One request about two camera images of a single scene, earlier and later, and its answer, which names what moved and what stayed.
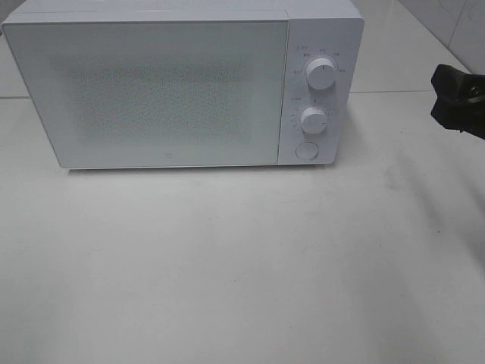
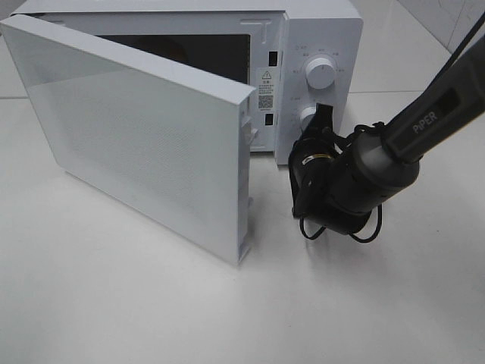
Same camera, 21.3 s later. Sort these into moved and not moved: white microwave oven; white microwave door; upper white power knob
Moved: white microwave door
Not moved: upper white power knob; white microwave oven
